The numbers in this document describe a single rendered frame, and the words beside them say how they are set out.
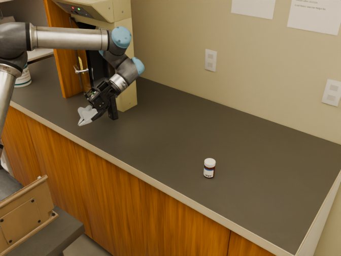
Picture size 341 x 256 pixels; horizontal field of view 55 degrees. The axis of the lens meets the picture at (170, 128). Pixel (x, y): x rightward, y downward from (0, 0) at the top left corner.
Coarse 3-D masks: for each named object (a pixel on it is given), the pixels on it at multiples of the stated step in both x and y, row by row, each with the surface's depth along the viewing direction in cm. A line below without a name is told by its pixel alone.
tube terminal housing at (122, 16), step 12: (120, 0) 146; (120, 12) 148; (96, 24) 156; (108, 24) 150; (120, 24) 150; (132, 36) 159; (132, 48) 162; (132, 84) 171; (120, 96) 168; (132, 96) 174; (120, 108) 173
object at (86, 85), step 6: (72, 18) 161; (72, 24) 163; (78, 54) 167; (84, 54) 150; (78, 60) 172; (84, 60) 154; (84, 66) 158; (84, 72) 162; (84, 78) 167; (90, 78) 152; (84, 84) 172; (90, 84) 154; (84, 90) 178; (90, 90) 158
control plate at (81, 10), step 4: (60, 4) 153; (64, 4) 150; (64, 8) 156; (68, 8) 153; (72, 8) 150; (76, 8) 147; (80, 8) 145; (80, 12) 150; (84, 12) 147; (88, 16) 150
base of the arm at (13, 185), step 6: (0, 168) 99; (0, 174) 97; (6, 174) 99; (0, 180) 95; (6, 180) 97; (12, 180) 100; (0, 186) 94; (6, 186) 95; (12, 186) 96; (18, 186) 98; (0, 192) 93; (6, 192) 94; (12, 192) 95; (0, 198) 93
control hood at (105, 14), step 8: (56, 0) 150; (64, 0) 145; (72, 0) 141; (80, 0) 140; (88, 0) 140; (96, 0) 140; (104, 0) 139; (88, 8) 140; (96, 8) 137; (104, 8) 140; (112, 8) 144; (96, 16) 145; (104, 16) 141; (112, 16) 145
